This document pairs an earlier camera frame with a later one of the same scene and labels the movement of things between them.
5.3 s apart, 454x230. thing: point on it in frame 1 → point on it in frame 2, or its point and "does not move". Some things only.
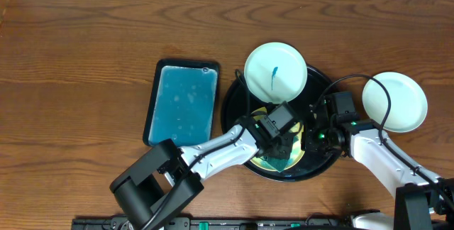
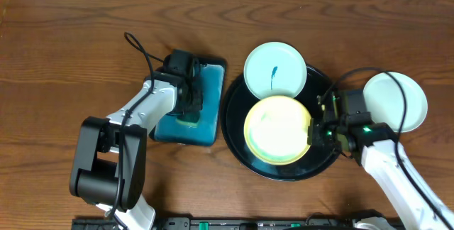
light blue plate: x=275 y=72 does not move
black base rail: x=204 y=223 does not move
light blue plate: x=408 y=103 does not move
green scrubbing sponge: x=277 y=164 → x=189 y=118
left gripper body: x=280 y=146 → x=194 y=95
